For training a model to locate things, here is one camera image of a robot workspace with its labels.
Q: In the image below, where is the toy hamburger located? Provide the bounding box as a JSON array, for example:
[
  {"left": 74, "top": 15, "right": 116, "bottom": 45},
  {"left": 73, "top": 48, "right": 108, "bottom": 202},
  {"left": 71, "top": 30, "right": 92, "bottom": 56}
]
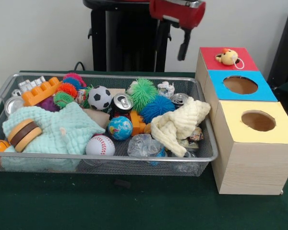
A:
[{"left": 7, "top": 119, "right": 43, "bottom": 153}]

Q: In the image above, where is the blue spiky ball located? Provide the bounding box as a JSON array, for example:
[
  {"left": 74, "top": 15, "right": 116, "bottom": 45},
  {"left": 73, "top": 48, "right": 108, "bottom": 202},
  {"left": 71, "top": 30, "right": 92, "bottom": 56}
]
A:
[{"left": 139, "top": 95, "right": 176, "bottom": 124}]

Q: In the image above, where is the shallow mesh bin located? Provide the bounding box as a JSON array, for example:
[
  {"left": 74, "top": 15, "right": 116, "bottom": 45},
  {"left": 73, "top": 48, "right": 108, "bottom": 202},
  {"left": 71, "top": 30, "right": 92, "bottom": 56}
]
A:
[{"left": 0, "top": 73, "right": 219, "bottom": 177}]

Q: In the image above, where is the orange toy brick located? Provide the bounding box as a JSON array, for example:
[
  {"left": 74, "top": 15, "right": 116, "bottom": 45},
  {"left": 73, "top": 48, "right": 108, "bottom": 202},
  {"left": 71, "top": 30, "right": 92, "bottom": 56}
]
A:
[{"left": 21, "top": 76, "right": 63, "bottom": 107}]

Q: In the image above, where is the blue globe ball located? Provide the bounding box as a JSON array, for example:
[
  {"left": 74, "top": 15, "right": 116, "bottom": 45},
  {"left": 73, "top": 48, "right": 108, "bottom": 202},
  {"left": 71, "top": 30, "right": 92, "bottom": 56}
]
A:
[{"left": 107, "top": 116, "right": 133, "bottom": 141}]

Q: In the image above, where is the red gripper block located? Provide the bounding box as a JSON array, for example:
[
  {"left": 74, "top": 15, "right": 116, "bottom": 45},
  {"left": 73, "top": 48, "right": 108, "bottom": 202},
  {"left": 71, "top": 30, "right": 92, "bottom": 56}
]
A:
[{"left": 149, "top": 0, "right": 206, "bottom": 61}]

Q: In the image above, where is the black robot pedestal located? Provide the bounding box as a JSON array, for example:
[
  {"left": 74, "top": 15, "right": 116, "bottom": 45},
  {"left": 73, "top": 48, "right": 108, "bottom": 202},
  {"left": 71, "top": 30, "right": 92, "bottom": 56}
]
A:
[{"left": 83, "top": 0, "right": 184, "bottom": 72}]

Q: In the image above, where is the mint green cloth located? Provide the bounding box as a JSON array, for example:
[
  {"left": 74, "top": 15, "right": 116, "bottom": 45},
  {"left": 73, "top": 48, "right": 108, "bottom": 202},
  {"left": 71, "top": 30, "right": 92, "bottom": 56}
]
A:
[{"left": 2, "top": 102, "right": 106, "bottom": 172}]

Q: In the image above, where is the cream yellow cloth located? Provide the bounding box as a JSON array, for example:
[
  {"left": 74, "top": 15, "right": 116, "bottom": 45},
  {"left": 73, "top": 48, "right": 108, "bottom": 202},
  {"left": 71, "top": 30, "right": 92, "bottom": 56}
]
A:
[{"left": 150, "top": 97, "right": 211, "bottom": 158}]

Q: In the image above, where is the small soccer ball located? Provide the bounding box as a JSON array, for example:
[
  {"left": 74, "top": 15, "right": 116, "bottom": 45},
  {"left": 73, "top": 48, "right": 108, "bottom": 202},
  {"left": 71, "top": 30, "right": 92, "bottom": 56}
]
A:
[{"left": 87, "top": 85, "right": 113, "bottom": 111}]

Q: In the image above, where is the white baseball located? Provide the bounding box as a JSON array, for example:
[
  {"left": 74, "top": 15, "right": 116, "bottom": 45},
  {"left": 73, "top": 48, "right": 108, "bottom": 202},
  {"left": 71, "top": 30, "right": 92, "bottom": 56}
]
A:
[{"left": 85, "top": 135, "right": 116, "bottom": 156}]

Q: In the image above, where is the green spiky ball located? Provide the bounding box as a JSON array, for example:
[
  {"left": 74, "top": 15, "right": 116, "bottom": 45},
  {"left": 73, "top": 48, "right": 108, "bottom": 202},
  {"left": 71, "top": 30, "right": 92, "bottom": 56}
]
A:
[{"left": 128, "top": 78, "right": 158, "bottom": 112}]

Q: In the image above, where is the wooden box with three holes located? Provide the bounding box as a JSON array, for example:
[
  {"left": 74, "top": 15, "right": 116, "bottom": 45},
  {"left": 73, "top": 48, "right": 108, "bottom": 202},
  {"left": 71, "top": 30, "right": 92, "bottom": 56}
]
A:
[{"left": 195, "top": 47, "right": 288, "bottom": 196}]

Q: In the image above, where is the yellow plush duck toy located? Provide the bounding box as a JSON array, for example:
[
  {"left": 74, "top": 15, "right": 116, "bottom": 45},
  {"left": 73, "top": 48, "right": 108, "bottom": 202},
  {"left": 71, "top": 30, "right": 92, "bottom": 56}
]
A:
[{"left": 215, "top": 48, "right": 245, "bottom": 70}]

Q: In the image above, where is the dark green table cloth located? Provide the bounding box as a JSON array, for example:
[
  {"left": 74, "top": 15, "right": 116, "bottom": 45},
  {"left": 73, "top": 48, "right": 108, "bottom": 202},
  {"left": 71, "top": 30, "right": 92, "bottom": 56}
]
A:
[{"left": 0, "top": 69, "right": 288, "bottom": 230}]

